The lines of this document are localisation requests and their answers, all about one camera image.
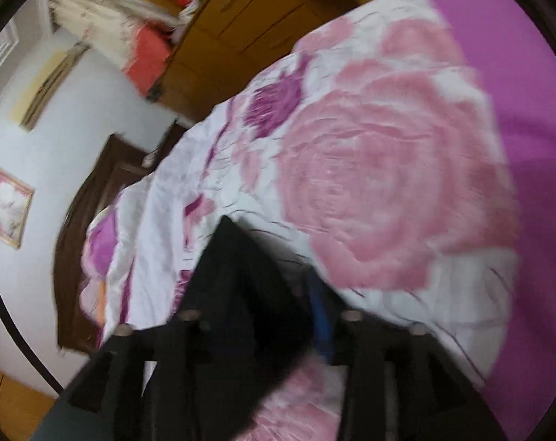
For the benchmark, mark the framed wall picture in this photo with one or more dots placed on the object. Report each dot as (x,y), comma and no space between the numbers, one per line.
(7,206)

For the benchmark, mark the dark cloth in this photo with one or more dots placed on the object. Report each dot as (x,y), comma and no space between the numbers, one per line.
(154,92)

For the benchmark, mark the purple floral pillow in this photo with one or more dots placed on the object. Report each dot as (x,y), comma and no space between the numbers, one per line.
(102,243)

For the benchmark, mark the pink floral blanket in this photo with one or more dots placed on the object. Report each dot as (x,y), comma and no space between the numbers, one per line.
(374,170)

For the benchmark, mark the orange plush toy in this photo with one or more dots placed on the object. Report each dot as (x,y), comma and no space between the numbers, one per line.
(101,303)

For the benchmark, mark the dark wooden headboard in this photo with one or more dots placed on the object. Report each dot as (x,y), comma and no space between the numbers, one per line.
(75,262)

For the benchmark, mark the wooden dresser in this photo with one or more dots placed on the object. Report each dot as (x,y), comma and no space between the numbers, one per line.
(241,36)

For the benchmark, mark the black garment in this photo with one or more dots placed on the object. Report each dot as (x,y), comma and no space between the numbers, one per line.
(250,308)

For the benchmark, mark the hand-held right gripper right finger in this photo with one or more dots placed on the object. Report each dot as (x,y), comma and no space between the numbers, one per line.
(321,326)

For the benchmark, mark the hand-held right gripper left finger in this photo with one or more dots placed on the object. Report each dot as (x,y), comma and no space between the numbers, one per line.
(177,347)

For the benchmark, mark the beige framed wall panel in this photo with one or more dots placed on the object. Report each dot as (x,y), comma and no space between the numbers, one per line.
(48,87)

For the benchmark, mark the cream and red curtain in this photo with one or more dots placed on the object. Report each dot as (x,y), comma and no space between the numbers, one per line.
(103,23)

